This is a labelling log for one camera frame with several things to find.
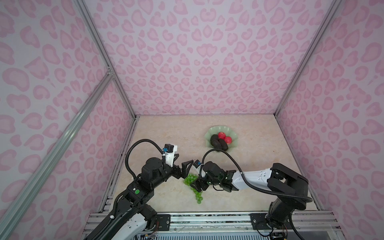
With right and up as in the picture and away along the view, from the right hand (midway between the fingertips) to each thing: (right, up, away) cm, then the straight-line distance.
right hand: (195, 179), depth 83 cm
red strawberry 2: (+22, +20, +17) cm, 35 cm away
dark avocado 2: (+18, +18, +14) cm, 29 cm away
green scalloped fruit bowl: (+15, +27, +23) cm, 39 cm away
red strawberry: (+18, +23, +20) cm, 35 cm away
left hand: (-4, +15, -14) cm, 21 cm away
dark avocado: (+12, +20, +12) cm, 26 cm away
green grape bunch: (-4, 0, -1) cm, 4 cm away
